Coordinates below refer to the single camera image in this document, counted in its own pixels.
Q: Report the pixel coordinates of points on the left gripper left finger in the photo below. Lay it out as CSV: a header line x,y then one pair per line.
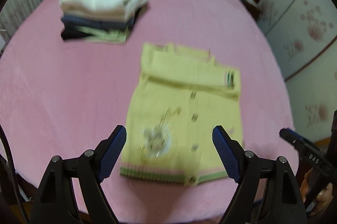
x,y
93,166

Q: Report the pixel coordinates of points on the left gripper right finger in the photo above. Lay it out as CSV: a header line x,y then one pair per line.
x,y
246,169

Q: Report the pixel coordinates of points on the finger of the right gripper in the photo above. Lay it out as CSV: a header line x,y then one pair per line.
x,y
294,139

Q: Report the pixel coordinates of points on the yellow striped knit cardigan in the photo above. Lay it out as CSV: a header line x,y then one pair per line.
x,y
181,96

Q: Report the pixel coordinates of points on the light green folded garment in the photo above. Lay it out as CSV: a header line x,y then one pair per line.
x,y
105,36

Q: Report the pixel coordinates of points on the black folded garment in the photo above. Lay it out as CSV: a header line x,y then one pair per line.
x,y
68,34

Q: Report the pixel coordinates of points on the floral sliding wardrobe door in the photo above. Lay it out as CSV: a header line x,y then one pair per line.
x,y
302,35

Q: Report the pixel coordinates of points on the dark wooden nightstand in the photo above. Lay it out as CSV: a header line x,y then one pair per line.
x,y
252,8

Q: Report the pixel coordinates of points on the blue grey folded garment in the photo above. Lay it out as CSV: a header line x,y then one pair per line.
x,y
103,25

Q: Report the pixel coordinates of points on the pale pleated curtain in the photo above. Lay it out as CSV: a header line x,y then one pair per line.
x,y
13,15

